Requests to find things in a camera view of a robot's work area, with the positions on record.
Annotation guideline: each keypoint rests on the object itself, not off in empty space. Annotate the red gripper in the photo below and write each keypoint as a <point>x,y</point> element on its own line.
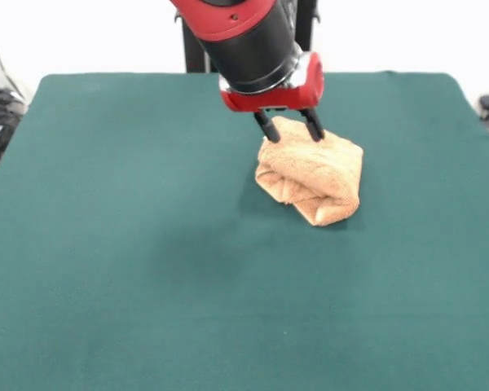
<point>277,99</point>

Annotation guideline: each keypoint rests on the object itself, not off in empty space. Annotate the orange terry towel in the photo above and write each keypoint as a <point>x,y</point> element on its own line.
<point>314,175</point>

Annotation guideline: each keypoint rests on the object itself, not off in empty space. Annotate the dark green table cloth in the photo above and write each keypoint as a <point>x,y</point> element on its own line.
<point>106,244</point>

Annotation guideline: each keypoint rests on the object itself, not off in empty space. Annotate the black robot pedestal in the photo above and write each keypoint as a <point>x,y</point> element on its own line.
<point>193,57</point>

